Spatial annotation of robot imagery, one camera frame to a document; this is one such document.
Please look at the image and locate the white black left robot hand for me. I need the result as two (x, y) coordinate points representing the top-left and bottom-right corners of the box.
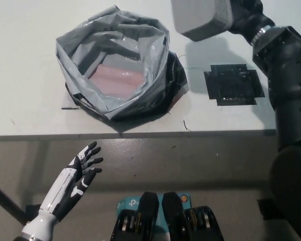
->
(39, 141), (104, 222)

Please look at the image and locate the grey black plastic bag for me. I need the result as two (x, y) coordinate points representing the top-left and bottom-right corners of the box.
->
(55, 14), (188, 122)

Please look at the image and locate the grey perforated rectangular basket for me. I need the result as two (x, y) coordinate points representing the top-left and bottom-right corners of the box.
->
(170, 0), (236, 42)

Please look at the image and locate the teal printed box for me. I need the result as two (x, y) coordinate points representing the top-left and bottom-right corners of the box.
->
(116, 192), (192, 241)

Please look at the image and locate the black slanted table leg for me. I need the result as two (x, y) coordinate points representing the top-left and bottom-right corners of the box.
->
(0, 178), (28, 226)

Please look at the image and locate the black ribbed robot body block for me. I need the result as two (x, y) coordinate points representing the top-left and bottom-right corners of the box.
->
(110, 191), (159, 241)
(162, 191), (225, 241)

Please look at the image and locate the pink foam packet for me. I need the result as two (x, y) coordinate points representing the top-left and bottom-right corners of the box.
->
(89, 64), (145, 97)

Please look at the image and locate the black tape patch on table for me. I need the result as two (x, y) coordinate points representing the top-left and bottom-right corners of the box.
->
(203, 63), (265, 106)

